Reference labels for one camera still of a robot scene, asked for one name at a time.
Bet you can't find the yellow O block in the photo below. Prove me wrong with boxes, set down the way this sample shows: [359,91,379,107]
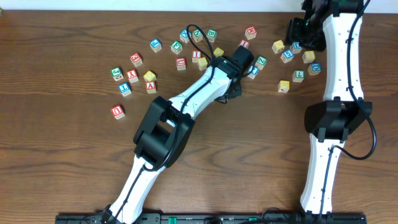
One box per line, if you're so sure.
[213,47,224,57]

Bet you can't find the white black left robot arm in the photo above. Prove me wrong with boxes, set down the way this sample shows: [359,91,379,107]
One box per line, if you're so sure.
[101,55,253,223]

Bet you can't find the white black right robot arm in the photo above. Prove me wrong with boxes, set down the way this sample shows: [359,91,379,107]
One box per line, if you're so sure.
[285,0,377,217]

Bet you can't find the blue 2 block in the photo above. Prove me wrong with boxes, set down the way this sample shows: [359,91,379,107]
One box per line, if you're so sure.
[248,65,259,79]

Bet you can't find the blue D block upper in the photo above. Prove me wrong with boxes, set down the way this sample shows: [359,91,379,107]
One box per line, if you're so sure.
[290,42,303,54]

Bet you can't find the blue d block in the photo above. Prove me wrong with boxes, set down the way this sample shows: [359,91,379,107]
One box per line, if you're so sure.
[290,42,303,54]
[308,63,322,75]

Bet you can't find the yellow 8 block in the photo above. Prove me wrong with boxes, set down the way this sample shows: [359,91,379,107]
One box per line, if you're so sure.
[302,50,315,63]

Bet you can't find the green Z block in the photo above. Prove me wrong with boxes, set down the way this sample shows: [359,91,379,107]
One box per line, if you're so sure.
[255,56,267,70]

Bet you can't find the blue 5 block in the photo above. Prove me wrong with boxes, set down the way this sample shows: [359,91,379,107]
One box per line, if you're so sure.
[280,50,294,63]

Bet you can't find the red I block right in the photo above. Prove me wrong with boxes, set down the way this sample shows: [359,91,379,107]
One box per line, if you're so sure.
[239,40,250,49]

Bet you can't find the red i block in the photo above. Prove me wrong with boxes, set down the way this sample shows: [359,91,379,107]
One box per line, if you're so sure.
[239,40,250,49]
[192,50,201,63]

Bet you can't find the yellow block upper right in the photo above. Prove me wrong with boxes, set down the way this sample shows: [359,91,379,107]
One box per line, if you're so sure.
[272,40,285,54]

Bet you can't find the yellow S block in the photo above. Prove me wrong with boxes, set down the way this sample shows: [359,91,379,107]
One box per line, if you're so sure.
[197,57,208,70]

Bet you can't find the blue D block lower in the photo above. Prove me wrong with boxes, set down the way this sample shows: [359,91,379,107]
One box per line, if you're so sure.
[308,63,322,75]

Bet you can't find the red H block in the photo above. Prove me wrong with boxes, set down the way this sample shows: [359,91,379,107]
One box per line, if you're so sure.
[245,26,257,40]

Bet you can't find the green L block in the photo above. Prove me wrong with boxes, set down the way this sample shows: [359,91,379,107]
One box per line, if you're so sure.
[292,70,305,83]

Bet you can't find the green B block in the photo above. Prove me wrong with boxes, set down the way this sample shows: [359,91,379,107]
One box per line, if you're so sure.
[206,29,218,43]

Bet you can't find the yellow W block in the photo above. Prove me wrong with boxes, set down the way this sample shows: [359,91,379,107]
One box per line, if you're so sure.
[278,80,290,93]

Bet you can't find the green N block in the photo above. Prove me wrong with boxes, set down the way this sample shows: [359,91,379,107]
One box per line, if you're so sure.
[193,29,203,42]

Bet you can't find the red U block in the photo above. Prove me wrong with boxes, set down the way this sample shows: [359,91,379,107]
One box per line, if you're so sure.
[176,57,187,70]

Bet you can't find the blue X block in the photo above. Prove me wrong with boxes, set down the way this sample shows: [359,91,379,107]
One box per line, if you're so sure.
[180,29,192,44]

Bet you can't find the green F block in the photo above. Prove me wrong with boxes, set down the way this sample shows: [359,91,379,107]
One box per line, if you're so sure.
[170,40,183,55]

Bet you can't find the blue P block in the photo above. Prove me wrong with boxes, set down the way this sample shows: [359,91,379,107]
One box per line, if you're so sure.
[150,39,162,53]

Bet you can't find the red A block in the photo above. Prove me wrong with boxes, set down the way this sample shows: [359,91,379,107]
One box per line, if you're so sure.
[146,81,157,94]

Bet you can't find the yellow G block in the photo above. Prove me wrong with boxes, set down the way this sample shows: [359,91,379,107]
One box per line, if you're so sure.
[144,70,157,82]

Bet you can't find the red E block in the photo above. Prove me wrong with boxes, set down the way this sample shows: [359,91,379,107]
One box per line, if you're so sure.
[130,53,143,67]

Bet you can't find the red Y block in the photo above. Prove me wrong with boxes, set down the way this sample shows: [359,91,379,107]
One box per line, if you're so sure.
[127,69,139,83]

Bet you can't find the blue T block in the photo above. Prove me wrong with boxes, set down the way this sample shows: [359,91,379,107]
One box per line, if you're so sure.
[118,83,132,97]

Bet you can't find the green J block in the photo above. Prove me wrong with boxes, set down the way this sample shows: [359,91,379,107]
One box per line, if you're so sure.
[111,67,124,82]

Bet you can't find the red O block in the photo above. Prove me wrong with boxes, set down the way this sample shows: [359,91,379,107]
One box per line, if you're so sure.
[111,105,125,119]

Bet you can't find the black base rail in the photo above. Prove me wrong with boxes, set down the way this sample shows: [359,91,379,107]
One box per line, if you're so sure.
[55,212,368,224]

